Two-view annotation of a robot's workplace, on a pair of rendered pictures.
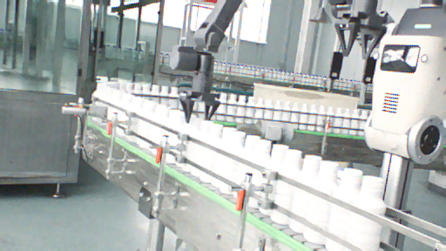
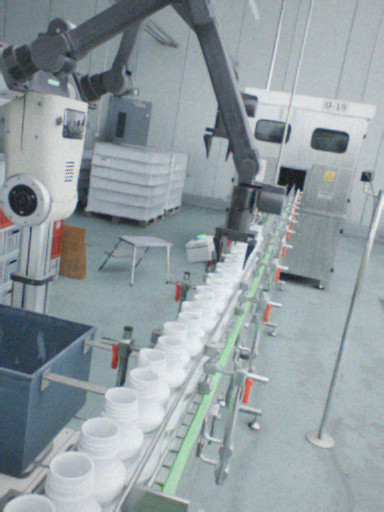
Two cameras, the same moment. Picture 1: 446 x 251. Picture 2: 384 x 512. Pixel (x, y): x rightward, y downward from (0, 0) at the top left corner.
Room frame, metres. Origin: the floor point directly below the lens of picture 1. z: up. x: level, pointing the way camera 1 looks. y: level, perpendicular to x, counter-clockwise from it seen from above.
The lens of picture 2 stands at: (2.44, 0.98, 1.44)
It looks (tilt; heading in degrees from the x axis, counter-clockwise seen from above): 14 degrees down; 225
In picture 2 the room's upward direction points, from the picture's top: 10 degrees clockwise
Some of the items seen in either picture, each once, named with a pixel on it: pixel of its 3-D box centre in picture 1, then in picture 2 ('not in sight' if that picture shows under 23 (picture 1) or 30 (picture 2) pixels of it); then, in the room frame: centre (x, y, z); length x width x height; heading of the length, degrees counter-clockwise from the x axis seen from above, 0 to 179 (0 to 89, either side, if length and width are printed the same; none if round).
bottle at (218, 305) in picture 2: (163, 131); (208, 319); (1.68, 0.30, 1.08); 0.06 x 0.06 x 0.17
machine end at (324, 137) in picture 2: not in sight; (291, 188); (-3.02, -2.90, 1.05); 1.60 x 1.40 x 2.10; 34
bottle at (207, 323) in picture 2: (150, 125); (196, 338); (1.78, 0.37, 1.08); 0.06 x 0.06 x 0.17
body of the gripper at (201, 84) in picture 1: (201, 84); (239, 221); (1.49, 0.17, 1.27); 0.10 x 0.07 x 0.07; 124
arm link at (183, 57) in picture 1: (193, 50); (262, 187); (1.46, 0.20, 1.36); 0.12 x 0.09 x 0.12; 124
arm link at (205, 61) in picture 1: (202, 64); (245, 197); (1.48, 0.17, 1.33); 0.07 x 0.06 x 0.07; 124
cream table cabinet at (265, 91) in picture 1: (297, 139); not in sight; (5.88, -0.54, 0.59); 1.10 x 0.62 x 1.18; 106
